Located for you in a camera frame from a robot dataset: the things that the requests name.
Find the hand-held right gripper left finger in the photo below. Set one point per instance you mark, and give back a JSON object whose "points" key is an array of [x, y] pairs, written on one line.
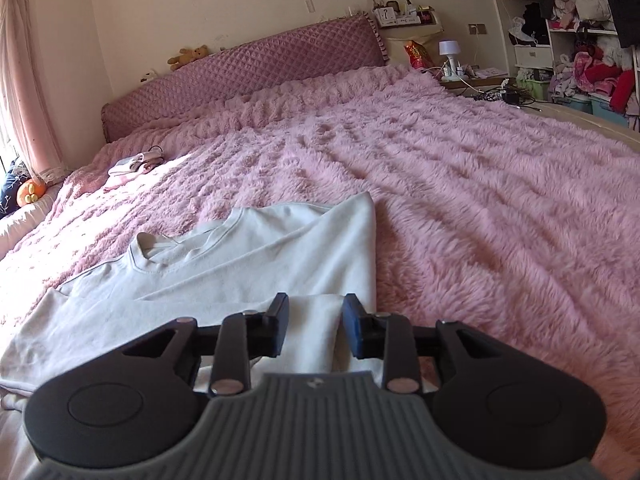
{"points": [[278, 327]]}

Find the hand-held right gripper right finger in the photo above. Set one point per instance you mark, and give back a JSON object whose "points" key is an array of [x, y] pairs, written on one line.
{"points": [[354, 327]]}

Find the white printed shirt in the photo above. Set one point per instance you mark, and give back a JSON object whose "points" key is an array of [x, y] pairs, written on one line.
{"points": [[225, 260]]}

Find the pile of clothes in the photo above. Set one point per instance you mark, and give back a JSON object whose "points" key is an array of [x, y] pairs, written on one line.
{"points": [[590, 65]]}

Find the pink fluffy blanket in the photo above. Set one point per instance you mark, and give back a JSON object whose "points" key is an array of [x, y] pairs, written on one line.
{"points": [[475, 185]]}

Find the small pink white garment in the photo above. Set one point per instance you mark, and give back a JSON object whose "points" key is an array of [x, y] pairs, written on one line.
{"points": [[131, 165]]}

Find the purple quilted headboard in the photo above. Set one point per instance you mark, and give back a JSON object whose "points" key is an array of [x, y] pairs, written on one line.
{"points": [[250, 65]]}

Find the white bedding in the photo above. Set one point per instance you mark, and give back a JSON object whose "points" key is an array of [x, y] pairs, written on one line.
{"points": [[25, 222]]}

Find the red snack bag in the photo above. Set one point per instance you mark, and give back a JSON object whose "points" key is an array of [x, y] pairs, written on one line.
{"points": [[417, 55]]}

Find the wooden nightstand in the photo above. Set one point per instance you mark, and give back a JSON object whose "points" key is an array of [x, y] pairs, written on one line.
{"points": [[487, 81]]}

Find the orange plush toy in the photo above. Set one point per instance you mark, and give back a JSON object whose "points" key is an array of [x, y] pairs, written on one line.
{"points": [[31, 192]]}

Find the brown teddy bear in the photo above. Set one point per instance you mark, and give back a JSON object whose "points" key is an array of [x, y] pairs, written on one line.
{"points": [[189, 56]]}

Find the cream padded headboard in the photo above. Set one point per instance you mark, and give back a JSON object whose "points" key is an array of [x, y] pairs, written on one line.
{"points": [[400, 42]]}

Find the white table lamp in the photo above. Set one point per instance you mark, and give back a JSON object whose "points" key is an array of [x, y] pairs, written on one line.
{"points": [[449, 50]]}

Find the green storage box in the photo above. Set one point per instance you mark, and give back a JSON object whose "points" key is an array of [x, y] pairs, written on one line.
{"points": [[534, 89]]}

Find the navy patterned pillow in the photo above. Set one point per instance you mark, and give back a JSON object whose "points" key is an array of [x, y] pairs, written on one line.
{"points": [[9, 185]]}

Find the white desktop organizer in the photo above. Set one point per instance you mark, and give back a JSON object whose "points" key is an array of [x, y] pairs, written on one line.
{"points": [[400, 15]]}

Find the teal storage box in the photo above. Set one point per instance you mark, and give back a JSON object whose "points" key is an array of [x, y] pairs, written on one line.
{"points": [[579, 104], [607, 107]]}

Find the white wardrobe shelf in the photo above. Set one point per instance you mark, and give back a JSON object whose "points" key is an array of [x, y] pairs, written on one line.
{"points": [[530, 55]]}

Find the pink curtain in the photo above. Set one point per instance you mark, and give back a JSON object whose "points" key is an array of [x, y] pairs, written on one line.
{"points": [[25, 85]]}

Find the beige bed frame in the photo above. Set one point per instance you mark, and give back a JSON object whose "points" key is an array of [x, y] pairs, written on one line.
{"points": [[595, 116]]}

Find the wall socket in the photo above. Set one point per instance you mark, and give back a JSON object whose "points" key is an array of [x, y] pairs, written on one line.
{"points": [[477, 28]]}

